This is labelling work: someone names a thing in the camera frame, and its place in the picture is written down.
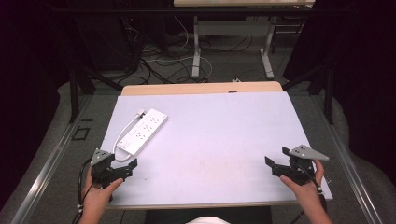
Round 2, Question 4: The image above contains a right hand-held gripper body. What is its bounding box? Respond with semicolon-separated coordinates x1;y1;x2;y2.
272;144;330;187

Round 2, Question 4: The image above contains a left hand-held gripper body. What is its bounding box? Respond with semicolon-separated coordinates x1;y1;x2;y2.
90;148;129;189

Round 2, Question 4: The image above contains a person's right hand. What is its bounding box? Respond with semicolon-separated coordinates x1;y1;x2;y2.
279;159;326;203

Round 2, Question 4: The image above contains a person's left hand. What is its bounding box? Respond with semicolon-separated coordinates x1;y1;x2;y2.
81;165;124;216

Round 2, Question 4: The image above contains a white power strip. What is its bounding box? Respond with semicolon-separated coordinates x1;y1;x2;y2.
116;107;169;156

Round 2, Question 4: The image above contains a white table mat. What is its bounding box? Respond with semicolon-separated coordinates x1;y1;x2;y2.
100;91;333;208

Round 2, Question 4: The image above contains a black metal stand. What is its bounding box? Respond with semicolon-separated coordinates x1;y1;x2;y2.
281;63;335;126
67;66;124;124

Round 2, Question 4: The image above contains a wooden table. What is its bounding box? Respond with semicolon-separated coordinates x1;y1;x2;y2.
106;80;333;211

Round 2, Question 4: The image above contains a white-legged desk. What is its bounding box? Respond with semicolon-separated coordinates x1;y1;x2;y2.
173;0;316;80

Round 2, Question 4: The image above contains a white power strip cable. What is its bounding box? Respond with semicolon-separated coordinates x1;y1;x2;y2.
112;108;147;163

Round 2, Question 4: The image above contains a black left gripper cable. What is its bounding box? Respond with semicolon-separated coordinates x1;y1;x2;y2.
72;157;96;224

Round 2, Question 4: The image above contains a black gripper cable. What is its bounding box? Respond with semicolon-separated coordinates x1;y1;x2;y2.
288;166;329;224
72;157;96;224

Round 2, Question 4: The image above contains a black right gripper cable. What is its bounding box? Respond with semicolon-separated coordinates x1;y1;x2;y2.
288;166;329;224

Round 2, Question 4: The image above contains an aluminium floor rail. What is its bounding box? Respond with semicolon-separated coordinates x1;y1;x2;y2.
9;94;95;224
309;94;385;224

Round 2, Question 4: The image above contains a tangle of floor cables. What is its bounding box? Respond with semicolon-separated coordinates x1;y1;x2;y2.
122;15;255;86

